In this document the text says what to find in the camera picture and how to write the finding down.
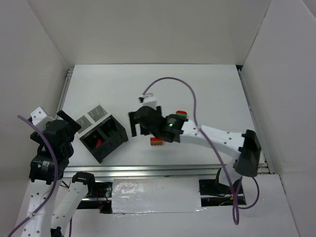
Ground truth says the red and tan lego brick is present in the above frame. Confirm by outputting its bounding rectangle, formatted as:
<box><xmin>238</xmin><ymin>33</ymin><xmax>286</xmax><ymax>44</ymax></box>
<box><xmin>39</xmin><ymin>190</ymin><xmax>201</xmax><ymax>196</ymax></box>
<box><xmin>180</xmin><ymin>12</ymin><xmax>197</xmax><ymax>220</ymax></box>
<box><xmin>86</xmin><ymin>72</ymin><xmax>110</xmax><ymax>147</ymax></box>
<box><xmin>150</xmin><ymin>137</ymin><xmax>163</xmax><ymax>146</ymax></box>

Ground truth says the small green lego brick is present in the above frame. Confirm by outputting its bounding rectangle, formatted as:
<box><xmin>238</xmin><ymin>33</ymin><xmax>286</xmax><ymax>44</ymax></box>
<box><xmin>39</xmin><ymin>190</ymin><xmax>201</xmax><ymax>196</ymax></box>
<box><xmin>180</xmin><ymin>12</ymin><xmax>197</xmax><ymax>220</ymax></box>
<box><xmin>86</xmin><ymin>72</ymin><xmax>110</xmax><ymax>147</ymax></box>
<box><xmin>107</xmin><ymin>129</ymin><xmax>116</xmax><ymax>137</ymax></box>

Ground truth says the red lego plate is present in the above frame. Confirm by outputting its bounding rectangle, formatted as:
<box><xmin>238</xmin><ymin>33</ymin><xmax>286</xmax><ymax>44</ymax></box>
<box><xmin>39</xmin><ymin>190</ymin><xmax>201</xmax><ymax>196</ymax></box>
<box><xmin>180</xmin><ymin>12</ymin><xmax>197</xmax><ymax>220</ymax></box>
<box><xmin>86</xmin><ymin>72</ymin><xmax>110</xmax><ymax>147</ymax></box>
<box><xmin>96</xmin><ymin>139</ymin><xmax>102</xmax><ymax>148</ymax></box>

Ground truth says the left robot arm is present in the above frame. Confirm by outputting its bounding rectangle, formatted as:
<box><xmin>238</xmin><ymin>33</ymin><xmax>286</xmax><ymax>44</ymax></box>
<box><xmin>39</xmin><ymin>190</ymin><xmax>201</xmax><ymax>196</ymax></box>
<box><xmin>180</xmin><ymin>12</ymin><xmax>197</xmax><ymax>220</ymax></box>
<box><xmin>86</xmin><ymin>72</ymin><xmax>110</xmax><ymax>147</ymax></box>
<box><xmin>9</xmin><ymin>107</ymin><xmax>96</xmax><ymax>237</ymax></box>

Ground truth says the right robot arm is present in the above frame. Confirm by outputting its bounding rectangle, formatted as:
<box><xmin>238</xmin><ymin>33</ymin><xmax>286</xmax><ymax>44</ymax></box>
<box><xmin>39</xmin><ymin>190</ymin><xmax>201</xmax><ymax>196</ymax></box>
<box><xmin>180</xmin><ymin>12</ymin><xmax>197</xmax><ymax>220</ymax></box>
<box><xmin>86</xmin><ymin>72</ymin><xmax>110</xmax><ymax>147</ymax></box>
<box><xmin>128</xmin><ymin>106</ymin><xmax>261</xmax><ymax>187</ymax></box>

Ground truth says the white two-compartment container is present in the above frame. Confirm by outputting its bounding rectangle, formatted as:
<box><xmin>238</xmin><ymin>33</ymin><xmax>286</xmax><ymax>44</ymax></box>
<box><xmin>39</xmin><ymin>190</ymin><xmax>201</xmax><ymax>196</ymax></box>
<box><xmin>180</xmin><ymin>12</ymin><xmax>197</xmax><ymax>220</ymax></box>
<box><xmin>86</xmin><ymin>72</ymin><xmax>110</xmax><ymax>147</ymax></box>
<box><xmin>76</xmin><ymin>105</ymin><xmax>112</xmax><ymax>137</ymax></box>

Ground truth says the black two-compartment container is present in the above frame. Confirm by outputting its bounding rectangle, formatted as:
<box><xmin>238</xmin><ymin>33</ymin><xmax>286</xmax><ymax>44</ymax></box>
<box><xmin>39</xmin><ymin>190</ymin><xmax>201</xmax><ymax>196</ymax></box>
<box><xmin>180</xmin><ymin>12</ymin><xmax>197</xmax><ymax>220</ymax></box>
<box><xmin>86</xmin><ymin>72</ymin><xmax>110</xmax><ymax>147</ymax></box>
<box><xmin>79</xmin><ymin>115</ymin><xmax>128</xmax><ymax>163</ymax></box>

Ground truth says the red green arched lego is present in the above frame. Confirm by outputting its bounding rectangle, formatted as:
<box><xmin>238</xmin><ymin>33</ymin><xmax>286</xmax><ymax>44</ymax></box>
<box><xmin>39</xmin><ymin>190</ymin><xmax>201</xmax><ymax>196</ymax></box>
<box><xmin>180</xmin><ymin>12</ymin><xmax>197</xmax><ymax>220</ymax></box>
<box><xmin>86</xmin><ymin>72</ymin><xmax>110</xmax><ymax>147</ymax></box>
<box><xmin>176</xmin><ymin>110</ymin><xmax>188</xmax><ymax>117</ymax></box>

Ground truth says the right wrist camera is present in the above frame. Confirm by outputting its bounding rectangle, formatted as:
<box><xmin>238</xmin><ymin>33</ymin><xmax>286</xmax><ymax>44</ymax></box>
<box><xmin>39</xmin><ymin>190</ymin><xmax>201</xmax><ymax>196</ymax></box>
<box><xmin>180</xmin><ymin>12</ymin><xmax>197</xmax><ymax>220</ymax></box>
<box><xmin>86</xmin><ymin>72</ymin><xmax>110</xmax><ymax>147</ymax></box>
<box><xmin>138</xmin><ymin>93</ymin><xmax>157</xmax><ymax>110</ymax></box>

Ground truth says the aluminium left rail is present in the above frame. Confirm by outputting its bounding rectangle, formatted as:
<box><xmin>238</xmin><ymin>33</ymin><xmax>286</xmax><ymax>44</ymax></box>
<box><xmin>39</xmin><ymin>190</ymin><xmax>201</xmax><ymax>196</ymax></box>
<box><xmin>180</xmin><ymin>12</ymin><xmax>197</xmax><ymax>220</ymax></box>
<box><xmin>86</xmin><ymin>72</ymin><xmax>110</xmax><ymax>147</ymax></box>
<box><xmin>57</xmin><ymin>68</ymin><xmax>74</xmax><ymax>111</ymax></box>

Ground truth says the aluminium rail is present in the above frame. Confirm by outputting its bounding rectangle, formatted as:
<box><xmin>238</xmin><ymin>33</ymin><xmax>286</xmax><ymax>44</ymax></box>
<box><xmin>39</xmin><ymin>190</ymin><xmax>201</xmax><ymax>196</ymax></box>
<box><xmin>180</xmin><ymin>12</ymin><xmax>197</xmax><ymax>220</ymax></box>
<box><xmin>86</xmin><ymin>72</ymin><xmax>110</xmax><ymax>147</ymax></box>
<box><xmin>63</xmin><ymin>164</ymin><xmax>269</xmax><ymax>179</ymax></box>
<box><xmin>57</xmin><ymin>68</ymin><xmax>74</xmax><ymax>111</ymax></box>
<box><xmin>236</xmin><ymin>65</ymin><xmax>275</xmax><ymax>174</ymax></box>

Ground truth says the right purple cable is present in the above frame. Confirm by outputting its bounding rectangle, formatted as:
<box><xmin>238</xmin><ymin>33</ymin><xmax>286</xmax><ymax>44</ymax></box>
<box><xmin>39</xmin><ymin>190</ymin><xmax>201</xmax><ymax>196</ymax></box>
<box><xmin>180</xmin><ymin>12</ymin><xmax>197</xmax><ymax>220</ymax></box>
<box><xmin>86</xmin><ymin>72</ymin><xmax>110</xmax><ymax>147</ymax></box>
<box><xmin>142</xmin><ymin>77</ymin><xmax>260</xmax><ymax>225</ymax></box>

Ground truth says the aluminium front rail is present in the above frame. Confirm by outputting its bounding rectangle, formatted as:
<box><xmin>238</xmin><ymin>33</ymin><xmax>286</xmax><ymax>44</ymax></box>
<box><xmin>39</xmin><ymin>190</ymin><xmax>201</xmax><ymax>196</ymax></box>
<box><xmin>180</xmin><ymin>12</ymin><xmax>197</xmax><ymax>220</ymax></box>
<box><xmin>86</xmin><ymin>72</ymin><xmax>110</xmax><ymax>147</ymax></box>
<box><xmin>63</xmin><ymin>164</ymin><xmax>269</xmax><ymax>179</ymax></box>

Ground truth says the aluminium right rail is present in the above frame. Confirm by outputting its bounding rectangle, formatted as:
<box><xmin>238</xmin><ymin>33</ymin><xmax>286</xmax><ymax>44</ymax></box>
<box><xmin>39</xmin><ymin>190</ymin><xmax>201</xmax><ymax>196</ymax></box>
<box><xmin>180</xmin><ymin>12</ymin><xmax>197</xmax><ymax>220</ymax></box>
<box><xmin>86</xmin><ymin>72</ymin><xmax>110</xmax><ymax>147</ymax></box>
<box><xmin>236</xmin><ymin>65</ymin><xmax>275</xmax><ymax>174</ymax></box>

